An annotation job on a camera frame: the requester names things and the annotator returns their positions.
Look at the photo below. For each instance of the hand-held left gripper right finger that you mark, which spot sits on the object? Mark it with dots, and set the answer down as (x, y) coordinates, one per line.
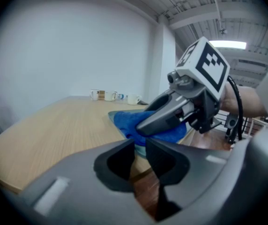
(206, 184)

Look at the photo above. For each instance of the brown cardboard box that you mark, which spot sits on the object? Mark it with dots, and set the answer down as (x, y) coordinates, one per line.
(101, 94)

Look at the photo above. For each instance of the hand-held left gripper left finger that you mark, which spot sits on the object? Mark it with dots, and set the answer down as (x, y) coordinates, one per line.
(77, 191)

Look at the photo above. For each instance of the plain cream mug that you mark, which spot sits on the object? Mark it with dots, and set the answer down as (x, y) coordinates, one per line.
(132, 99)

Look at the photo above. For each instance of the white mug brown leaf print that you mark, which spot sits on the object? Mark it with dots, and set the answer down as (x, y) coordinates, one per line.
(93, 95)

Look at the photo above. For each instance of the ceiling air vent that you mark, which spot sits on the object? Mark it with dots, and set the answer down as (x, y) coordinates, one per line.
(251, 62)

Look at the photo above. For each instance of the blue cleaning cloth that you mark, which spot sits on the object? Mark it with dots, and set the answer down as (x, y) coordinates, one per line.
(129, 123)

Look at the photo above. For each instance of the ceiling light panel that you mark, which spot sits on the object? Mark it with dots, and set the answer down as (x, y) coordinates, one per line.
(227, 44)

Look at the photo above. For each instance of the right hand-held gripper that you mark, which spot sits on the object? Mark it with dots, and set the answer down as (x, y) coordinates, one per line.
(209, 64)

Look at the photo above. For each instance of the tall white mug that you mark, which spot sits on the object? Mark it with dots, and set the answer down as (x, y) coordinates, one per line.
(109, 96)

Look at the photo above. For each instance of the person's right forearm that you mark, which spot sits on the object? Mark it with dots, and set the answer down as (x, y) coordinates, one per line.
(251, 102)

